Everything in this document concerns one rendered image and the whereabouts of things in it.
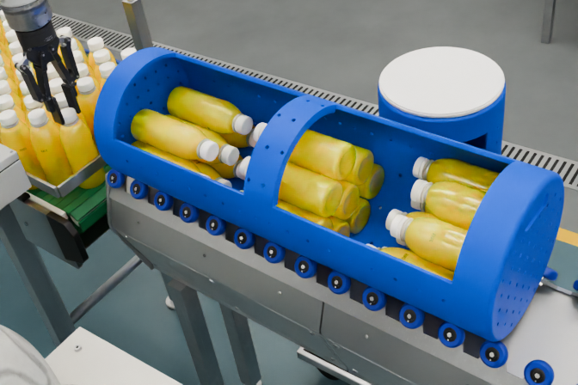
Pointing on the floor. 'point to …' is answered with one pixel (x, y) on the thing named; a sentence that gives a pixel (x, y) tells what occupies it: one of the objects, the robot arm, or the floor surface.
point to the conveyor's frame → (68, 249)
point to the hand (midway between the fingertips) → (63, 105)
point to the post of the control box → (32, 276)
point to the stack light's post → (138, 23)
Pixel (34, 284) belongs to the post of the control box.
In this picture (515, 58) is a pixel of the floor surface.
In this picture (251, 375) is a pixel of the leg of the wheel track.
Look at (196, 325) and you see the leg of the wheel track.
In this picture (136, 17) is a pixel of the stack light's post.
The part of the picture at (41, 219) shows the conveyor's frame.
